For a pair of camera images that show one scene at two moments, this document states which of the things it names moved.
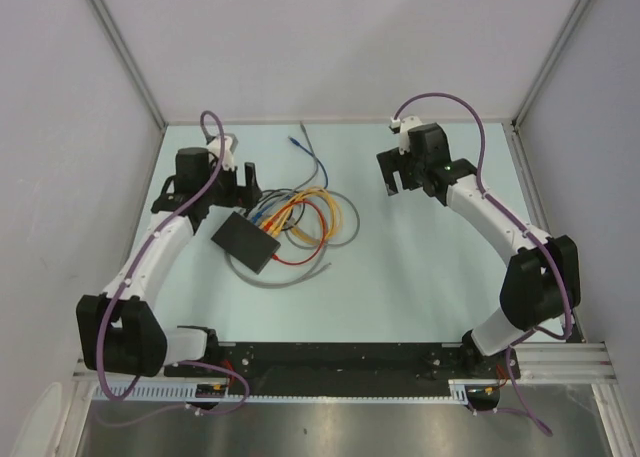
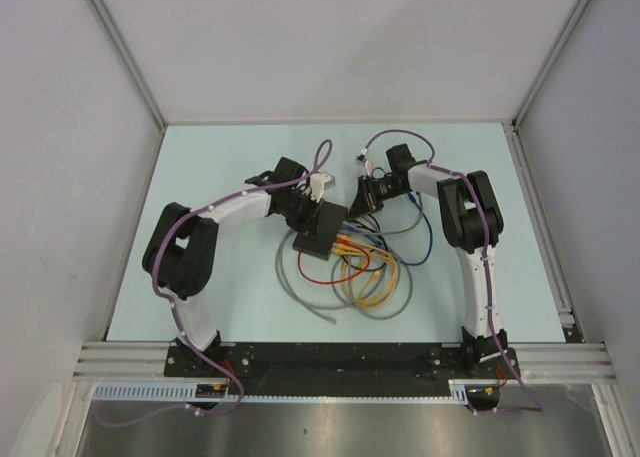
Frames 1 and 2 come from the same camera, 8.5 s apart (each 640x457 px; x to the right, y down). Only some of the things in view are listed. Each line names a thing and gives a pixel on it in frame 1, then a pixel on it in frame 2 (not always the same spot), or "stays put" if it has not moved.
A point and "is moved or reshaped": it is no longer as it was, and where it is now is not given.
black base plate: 342,368 stays put
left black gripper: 240,196 to 309,225
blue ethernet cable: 256,218 is moved or reshaped
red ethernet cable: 269,224 to 342,242
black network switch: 246,242 is moved or reshaped
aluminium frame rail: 578,362 stays put
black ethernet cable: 270,196 is moved or reshaped
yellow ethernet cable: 271,223 to 349,247
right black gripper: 393,161 to 367,200
